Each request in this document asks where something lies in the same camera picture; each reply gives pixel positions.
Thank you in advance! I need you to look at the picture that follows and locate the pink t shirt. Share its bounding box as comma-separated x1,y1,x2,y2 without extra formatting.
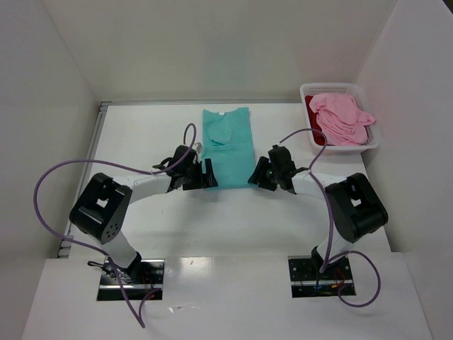
310,93,376,146

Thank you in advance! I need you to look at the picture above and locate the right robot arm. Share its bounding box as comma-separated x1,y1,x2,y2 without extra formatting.
248,145,389,273

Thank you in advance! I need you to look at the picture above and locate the white plastic basket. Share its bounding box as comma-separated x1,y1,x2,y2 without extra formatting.
299,83,381,155

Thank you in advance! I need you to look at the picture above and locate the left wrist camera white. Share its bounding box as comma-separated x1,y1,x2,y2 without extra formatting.
193,142,202,153

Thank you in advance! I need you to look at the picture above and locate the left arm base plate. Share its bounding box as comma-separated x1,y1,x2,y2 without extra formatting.
96,257,166,302

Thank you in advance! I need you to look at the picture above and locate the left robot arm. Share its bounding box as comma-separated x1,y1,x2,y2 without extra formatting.
69,145,218,281

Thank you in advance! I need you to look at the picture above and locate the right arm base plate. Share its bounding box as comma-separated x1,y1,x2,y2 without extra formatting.
288,256,356,298

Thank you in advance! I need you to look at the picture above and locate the red t shirt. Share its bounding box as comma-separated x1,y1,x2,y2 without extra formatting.
304,96,332,146

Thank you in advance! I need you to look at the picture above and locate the teal t shirt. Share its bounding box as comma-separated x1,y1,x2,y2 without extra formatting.
202,107,256,189

